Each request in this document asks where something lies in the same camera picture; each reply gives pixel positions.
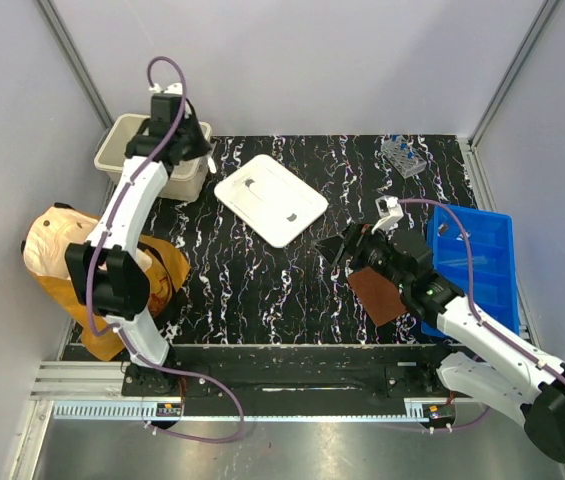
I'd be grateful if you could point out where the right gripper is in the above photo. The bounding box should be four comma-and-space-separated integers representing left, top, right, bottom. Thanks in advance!
311, 220, 410, 291

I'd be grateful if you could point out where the beige plastic bin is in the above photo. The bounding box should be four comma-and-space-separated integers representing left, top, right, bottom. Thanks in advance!
94, 113, 210, 202

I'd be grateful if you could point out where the white plastic lid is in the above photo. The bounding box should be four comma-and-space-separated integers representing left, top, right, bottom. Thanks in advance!
214, 154, 329, 249

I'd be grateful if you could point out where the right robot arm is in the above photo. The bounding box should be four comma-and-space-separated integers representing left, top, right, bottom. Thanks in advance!
315, 224, 565, 464

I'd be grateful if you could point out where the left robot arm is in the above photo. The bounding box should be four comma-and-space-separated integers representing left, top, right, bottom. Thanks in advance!
65, 83, 212, 396

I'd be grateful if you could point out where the clear test tube rack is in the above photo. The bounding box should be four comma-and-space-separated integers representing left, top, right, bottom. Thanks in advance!
381, 135, 427, 179

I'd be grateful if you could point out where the blue compartment tray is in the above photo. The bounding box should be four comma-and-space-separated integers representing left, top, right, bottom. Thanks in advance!
427, 206, 519, 333

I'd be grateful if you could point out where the cloth bag with items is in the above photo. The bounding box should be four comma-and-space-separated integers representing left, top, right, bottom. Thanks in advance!
21, 203, 190, 362

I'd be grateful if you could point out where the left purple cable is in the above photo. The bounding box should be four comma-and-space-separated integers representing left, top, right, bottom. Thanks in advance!
85, 56, 246, 444

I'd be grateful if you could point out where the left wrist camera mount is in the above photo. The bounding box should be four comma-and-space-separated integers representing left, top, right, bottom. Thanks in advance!
149, 82, 183, 96

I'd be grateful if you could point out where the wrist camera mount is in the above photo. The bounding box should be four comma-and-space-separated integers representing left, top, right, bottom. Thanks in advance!
149, 82, 183, 96
371, 195, 404, 234

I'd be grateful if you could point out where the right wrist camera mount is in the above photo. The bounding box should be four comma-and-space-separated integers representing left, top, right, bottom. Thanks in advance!
371, 195, 404, 234

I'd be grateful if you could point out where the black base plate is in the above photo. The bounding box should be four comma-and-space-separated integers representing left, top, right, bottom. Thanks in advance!
121, 342, 478, 401

